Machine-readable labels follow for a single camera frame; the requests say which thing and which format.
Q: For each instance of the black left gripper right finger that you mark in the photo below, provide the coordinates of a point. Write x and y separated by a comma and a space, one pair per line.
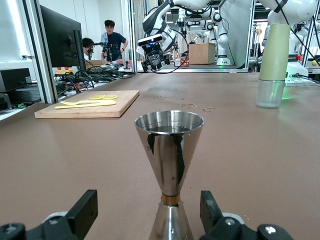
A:
208, 212

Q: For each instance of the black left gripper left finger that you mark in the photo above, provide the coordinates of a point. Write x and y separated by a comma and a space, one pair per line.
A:
85, 210

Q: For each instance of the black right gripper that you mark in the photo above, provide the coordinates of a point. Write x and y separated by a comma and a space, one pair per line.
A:
155, 56

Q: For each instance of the steel double jigger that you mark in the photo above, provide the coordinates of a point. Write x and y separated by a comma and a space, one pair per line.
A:
170, 162

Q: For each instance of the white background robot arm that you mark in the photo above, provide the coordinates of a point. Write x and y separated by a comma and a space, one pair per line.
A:
221, 37

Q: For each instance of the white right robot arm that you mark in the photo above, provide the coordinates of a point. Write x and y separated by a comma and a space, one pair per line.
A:
156, 22

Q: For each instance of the small red white box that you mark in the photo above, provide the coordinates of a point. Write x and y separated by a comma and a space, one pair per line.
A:
181, 63

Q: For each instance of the large cardboard box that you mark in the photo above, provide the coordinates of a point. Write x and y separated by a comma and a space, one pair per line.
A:
201, 53

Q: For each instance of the standing person navy shirt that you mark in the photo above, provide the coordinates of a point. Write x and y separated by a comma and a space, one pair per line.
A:
115, 41

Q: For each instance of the yellow lemon slice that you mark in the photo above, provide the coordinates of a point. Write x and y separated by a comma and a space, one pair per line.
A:
112, 97
97, 97

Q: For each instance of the spilled liquid drops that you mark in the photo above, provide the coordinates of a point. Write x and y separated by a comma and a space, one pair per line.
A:
195, 107

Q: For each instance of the flat cardboard box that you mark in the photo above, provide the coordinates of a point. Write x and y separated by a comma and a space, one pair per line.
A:
96, 63

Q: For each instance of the yellow plastic knife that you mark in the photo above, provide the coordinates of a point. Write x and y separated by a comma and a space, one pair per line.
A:
105, 102

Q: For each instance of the seated person with glasses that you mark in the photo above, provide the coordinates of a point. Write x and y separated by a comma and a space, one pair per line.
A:
86, 43

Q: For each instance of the yellow plastic fork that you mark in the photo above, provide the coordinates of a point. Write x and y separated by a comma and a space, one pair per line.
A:
68, 102

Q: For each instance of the black computer monitor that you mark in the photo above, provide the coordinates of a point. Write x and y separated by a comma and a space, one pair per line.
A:
60, 37

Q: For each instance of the green bottle clear base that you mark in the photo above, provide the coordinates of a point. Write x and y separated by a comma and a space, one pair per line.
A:
273, 62

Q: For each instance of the black equipment box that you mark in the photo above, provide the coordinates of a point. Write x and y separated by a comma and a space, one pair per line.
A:
15, 80

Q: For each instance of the metal robot mounting plate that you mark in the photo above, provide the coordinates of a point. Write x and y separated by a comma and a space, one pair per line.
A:
300, 81

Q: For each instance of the yellow green ball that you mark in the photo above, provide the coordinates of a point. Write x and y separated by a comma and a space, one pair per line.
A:
314, 62

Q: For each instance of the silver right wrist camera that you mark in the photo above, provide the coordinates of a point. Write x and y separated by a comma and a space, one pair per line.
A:
150, 41

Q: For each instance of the aluminium frame post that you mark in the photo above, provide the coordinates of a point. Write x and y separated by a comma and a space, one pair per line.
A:
42, 62
128, 37

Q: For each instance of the aluminium table edge rail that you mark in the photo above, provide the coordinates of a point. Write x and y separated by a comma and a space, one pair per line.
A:
200, 70

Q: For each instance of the black handheld camera rig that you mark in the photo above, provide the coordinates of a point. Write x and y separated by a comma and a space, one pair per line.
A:
107, 47

